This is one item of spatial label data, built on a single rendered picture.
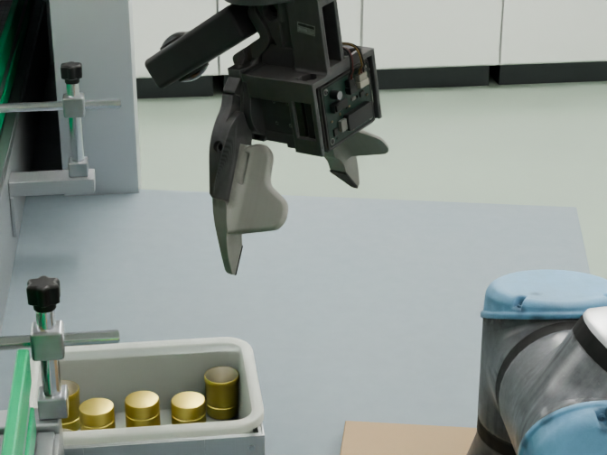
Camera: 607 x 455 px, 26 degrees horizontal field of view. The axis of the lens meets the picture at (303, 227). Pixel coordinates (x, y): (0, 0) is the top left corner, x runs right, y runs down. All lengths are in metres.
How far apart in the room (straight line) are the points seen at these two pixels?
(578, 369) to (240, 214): 0.27
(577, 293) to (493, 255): 0.68
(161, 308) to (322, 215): 0.36
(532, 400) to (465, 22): 3.93
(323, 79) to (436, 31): 4.01
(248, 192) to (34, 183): 0.86
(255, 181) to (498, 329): 0.30
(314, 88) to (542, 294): 0.33
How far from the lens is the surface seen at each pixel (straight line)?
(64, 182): 1.74
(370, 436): 1.33
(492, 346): 1.11
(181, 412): 1.30
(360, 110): 0.90
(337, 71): 0.87
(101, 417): 1.29
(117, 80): 1.92
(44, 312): 1.11
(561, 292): 1.10
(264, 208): 0.89
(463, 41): 4.91
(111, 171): 1.97
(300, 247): 1.78
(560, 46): 5.01
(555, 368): 1.00
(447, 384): 1.46
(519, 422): 1.01
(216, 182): 0.90
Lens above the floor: 1.48
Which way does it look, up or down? 23 degrees down
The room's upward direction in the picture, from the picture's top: straight up
